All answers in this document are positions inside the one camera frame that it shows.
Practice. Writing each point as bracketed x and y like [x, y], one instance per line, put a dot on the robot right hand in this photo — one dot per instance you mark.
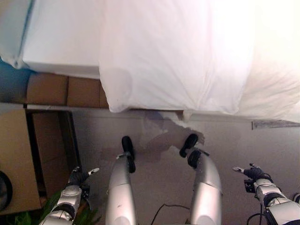
[254, 173]

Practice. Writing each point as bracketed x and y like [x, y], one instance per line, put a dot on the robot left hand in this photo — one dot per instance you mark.
[78, 177]

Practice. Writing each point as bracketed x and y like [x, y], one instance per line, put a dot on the robot left arm silver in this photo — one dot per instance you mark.
[66, 199]

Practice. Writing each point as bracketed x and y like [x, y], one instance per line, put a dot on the robot right arm silver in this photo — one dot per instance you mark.
[274, 201]

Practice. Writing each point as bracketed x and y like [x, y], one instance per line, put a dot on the brown bed base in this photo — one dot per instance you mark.
[61, 90]

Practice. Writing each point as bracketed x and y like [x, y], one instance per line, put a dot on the green plant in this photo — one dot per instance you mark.
[54, 206]

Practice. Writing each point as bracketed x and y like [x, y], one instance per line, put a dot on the robot left leg silver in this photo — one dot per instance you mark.
[120, 192]

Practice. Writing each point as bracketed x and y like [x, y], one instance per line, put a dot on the robot leg silver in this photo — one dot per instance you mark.
[120, 192]
[207, 187]

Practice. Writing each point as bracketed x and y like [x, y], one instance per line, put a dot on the robot right leg silver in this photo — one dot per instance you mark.
[207, 187]

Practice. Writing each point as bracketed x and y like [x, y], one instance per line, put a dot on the robot left foot dark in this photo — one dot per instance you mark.
[127, 146]

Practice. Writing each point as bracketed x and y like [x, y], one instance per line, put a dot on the robot foot dark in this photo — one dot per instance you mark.
[189, 143]
[127, 146]

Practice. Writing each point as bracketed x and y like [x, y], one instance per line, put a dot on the brown cardboard box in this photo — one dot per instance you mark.
[18, 159]

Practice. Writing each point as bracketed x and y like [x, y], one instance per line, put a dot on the robot right foot dark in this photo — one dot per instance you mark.
[189, 143]

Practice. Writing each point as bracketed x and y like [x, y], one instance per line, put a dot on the black round object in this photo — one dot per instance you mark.
[5, 189]

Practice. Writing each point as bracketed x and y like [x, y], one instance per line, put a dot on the white duvet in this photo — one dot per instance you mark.
[178, 58]

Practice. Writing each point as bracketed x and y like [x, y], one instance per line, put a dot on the white mattress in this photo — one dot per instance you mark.
[63, 37]

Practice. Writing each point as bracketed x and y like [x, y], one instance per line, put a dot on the white pillow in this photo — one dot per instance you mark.
[12, 30]

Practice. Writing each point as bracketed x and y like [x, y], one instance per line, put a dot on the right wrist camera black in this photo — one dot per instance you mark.
[249, 186]

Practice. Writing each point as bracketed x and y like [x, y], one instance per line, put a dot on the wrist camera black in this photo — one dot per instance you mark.
[85, 194]
[249, 186]

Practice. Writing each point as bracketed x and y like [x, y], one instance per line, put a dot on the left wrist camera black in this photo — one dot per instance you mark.
[85, 194]

